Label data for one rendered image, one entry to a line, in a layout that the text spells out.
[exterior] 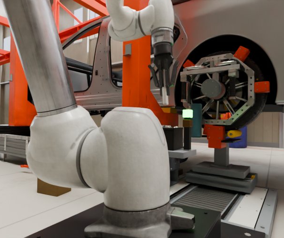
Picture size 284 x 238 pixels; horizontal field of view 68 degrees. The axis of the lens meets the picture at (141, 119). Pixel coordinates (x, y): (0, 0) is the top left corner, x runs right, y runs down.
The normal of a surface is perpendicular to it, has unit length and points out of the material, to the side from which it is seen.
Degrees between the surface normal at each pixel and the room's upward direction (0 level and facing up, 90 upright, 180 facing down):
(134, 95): 90
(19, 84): 90
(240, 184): 90
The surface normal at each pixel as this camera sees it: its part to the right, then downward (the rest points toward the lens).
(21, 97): 0.82, 0.00
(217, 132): -0.58, -0.02
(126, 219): -0.31, -0.15
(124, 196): -0.24, 0.07
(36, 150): -0.55, 0.21
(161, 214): 0.69, -0.16
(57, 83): 0.66, 0.06
